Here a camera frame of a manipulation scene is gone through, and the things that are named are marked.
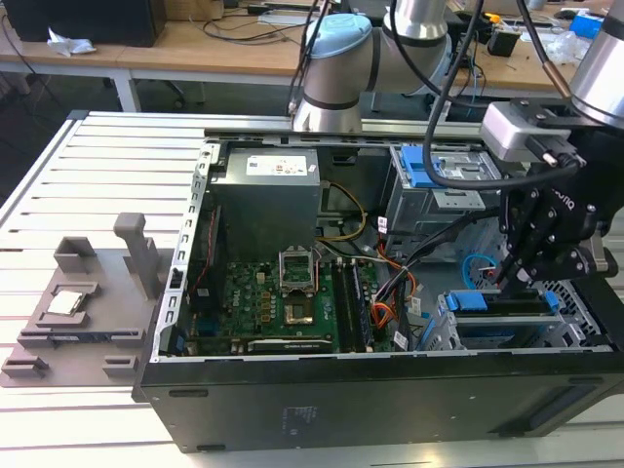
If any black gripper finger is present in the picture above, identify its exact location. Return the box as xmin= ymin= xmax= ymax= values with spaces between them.
xmin=495 ymin=187 xmax=562 ymax=287
xmin=504 ymin=243 xmax=594 ymax=296

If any grey metal disk bay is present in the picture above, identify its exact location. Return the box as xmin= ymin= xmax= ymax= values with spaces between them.
xmin=436 ymin=285 xmax=613 ymax=353

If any black RAM slot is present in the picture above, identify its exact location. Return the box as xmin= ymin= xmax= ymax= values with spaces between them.
xmin=333 ymin=260 xmax=356 ymax=353

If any grey metal drive cage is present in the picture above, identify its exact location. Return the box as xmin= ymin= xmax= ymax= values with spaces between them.
xmin=383 ymin=144 xmax=508 ymax=248

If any blue plastic drive latch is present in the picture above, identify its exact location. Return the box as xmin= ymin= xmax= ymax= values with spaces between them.
xmin=398 ymin=145 xmax=450 ymax=189

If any clear plastic wrap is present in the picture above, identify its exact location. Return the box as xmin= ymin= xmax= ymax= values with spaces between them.
xmin=541 ymin=32 xmax=590 ymax=64

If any blue cardboard box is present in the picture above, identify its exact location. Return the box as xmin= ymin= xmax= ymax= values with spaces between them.
xmin=568 ymin=10 xmax=608 ymax=40

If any black device with yellow part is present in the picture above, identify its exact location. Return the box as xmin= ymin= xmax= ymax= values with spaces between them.
xmin=486 ymin=13 xmax=524 ymax=58

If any installed RAM stick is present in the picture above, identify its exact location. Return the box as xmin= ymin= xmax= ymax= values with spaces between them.
xmin=350 ymin=262 xmax=375 ymax=345

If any metal socket cover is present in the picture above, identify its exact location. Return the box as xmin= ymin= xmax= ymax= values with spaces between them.
xmin=277 ymin=248 xmax=316 ymax=296

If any CPU socket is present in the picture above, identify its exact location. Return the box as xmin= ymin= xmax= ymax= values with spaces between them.
xmin=283 ymin=296 xmax=316 ymax=328

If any black open PC case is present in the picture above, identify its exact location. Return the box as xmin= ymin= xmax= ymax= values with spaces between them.
xmin=132 ymin=127 xmax=624 ymax=454

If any grey power supply unit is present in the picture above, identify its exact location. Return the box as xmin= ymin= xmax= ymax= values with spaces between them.
xmin=209 ymin=147 xmax=323 ymax=248

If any black graphics card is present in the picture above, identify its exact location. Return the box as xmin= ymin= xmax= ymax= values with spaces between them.
xmin=246 ymin=336 xmax=335 ymax=354

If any green motherboard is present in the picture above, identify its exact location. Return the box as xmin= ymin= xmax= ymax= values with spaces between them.
xmin=189 ymin=260 xmax=391 ymax=355

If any wooden desk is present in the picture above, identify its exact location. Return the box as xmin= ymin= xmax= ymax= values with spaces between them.
xmin=0 ymin=0 xmax=601 ymax=116

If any grey parts rack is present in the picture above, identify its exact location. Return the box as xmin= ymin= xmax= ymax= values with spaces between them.
xmin=0 ymin=213 xmax=173 ymax=389

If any silver CPU chip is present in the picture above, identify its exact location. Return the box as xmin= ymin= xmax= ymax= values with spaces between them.
xmin=48 ymin=291 xmax=85 ymax=315

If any large black box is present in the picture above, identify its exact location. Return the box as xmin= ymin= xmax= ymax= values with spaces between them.
xmin=3 ymin=0 xmax=167 ymax=49

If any crumpled white paper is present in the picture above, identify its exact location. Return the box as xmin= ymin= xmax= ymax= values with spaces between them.
xmin=46 ymin=26 xmax=98 ymax=59

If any blue disk wire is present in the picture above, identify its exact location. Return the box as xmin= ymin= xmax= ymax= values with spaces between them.
xmin=460 ymin=252 xmax=494 ymax=290

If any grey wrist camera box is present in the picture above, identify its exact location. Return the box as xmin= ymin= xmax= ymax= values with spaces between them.
xmin=479 ymin=100 xmax=587 ymax=170

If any black disk wire bundle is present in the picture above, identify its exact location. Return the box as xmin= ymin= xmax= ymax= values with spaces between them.
xmin=403 ymin=204 xmax=503 ymax=268

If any black cable with copper end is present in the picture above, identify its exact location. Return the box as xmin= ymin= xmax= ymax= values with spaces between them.
xmin=515 ymin=0 xmax=572 ymax=101

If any thick black camera cable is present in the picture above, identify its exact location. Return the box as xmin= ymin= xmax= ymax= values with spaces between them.
xmin=421 ymin=0 xmax=537 ymax=190

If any yellow power wire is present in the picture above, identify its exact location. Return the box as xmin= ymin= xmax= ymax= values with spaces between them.
xmin=319 ymin=180 xmax=369 ymax=242

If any orange wire bundle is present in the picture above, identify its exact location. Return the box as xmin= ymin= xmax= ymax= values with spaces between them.
xmin=371 ymin=270 xmax=416 ymax=333

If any black arm base cable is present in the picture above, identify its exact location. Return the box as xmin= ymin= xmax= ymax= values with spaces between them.
xmin=287 ymin=0 xmax=329 ymax=113

